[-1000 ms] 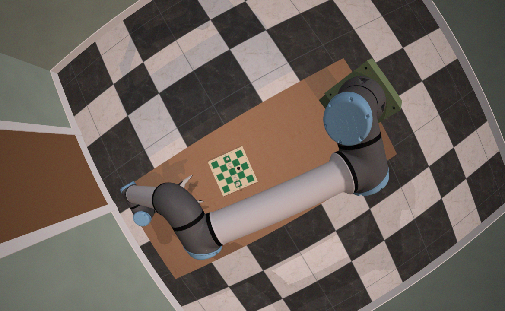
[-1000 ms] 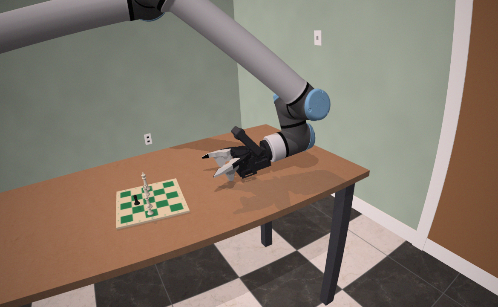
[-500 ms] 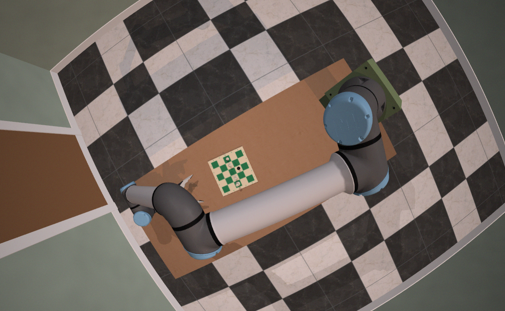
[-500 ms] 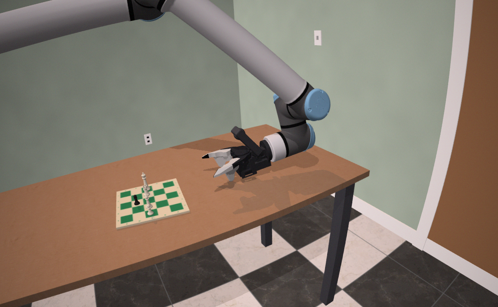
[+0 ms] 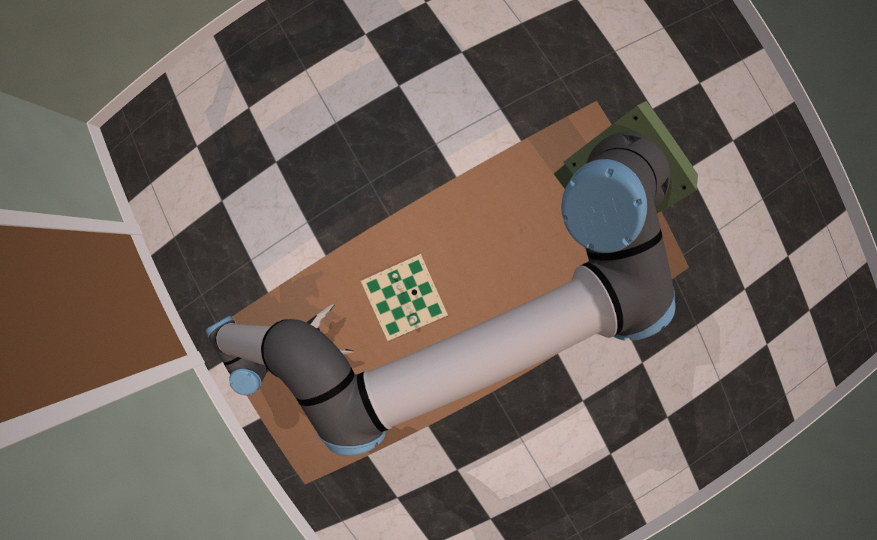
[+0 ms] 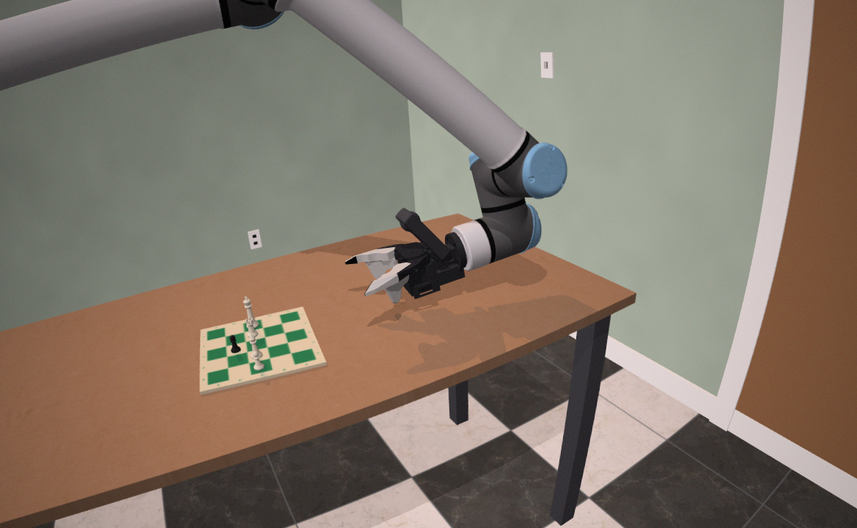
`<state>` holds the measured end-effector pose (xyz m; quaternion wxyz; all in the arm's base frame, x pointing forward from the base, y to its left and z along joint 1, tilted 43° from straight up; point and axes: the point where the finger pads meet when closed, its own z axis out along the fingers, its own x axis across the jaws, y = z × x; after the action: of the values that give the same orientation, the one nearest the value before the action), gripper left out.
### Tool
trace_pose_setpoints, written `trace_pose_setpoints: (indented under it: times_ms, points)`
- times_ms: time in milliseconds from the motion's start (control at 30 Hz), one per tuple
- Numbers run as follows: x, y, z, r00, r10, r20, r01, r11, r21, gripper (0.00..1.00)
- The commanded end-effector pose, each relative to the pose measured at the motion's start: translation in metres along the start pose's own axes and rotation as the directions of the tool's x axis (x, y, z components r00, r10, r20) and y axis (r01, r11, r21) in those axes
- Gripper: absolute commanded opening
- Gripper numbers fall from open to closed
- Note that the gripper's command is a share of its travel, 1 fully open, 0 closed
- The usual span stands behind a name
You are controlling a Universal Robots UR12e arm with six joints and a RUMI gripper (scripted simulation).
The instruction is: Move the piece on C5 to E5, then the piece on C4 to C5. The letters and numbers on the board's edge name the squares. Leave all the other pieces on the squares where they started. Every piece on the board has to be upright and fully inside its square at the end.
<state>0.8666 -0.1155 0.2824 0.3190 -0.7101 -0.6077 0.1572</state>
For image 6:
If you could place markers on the grey chess piece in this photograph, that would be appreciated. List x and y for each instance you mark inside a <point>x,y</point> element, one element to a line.
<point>247,303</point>

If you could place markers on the green and cream chessboard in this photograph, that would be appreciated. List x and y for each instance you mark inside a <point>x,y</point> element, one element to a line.
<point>286,340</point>

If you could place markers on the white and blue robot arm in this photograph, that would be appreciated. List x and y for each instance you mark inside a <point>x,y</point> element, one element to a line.
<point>77,32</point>

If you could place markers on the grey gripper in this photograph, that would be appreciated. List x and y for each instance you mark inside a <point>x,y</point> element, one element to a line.
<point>416,269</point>

